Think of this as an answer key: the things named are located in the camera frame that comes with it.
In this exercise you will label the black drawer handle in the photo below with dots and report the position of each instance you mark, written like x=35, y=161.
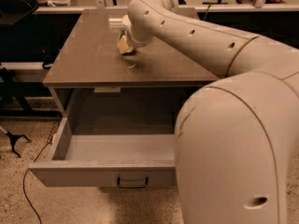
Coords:
x=132, y=183

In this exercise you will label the grey drawer cabinet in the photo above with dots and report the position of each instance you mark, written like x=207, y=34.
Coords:
x=101, y=91

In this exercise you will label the open grey top drawer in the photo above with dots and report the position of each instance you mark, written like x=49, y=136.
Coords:
x=105, y=136

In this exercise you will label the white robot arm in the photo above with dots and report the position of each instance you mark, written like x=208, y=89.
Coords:
x=234, y=137

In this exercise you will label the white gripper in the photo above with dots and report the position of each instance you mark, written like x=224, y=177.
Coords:
x=133, y=39

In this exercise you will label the black chair at left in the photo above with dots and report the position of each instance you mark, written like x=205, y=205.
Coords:
x=12, y=11

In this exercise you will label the green soda can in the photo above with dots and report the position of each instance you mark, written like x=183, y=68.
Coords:
x=123, y=33

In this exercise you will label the black stand foot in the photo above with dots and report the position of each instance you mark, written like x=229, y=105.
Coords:
x=13, y=139

